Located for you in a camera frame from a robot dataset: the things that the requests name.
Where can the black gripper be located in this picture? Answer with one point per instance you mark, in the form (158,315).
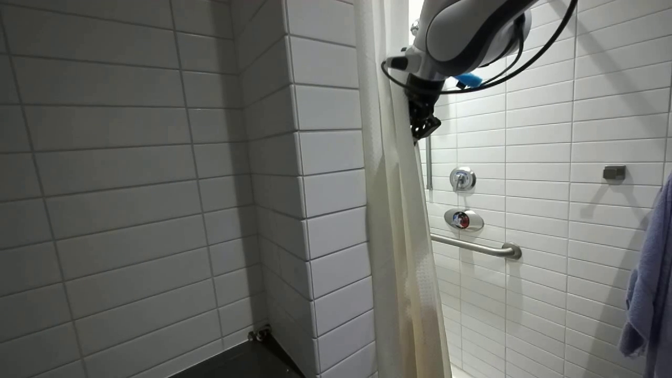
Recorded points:
(423,97)

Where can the white shower curtain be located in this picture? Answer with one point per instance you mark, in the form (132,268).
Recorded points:
(399,232)

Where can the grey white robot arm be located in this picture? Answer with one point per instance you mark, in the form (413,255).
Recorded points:
(468,32)

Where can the round chrome shower knob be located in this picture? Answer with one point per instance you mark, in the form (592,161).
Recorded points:
(462,179)

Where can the chrome grab bar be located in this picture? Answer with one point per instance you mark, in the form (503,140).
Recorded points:
(479,247)

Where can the blue hanging towel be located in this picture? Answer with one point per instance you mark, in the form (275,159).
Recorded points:
(654,294)

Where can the chrome vertical shower rail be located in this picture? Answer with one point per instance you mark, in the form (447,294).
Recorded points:
(428,164)

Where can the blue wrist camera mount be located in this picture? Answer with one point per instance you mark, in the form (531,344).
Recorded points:
(468,81)

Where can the dark wall hook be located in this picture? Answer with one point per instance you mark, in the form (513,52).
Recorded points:
(613,173)

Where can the small metal floor bracket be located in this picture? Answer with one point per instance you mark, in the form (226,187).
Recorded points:
(259,337)

